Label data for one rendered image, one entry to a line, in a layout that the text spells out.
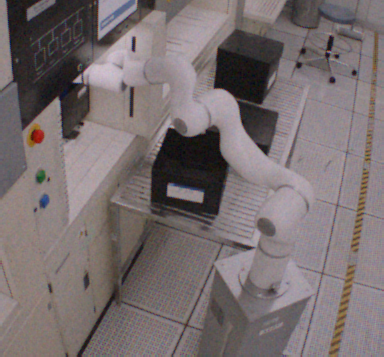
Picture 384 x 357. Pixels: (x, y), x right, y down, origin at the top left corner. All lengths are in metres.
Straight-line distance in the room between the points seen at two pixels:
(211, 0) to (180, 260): 1.67
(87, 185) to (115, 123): 0.37
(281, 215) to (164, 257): 1.44
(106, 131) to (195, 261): 0.98
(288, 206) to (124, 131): 0.95
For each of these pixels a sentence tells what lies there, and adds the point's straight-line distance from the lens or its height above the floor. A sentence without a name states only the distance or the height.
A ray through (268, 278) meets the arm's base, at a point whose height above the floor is 0.84.
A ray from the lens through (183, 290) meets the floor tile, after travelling 2.71.
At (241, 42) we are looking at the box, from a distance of 2.70.
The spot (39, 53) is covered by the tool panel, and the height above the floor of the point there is 1.58.
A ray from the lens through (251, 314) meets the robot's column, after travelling 1.75.
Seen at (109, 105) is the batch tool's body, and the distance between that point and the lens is 2.17.
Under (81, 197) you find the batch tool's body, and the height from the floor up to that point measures 0.87.
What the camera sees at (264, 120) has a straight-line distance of 2.38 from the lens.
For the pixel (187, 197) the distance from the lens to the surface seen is 1.98.
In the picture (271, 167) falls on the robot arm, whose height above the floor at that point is 1.22.
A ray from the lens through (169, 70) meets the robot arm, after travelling 1.58.
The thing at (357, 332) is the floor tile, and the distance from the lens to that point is 2.77.
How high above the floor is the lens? 2.20
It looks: 40 degrees down
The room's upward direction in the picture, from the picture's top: 7 degrees clockwise
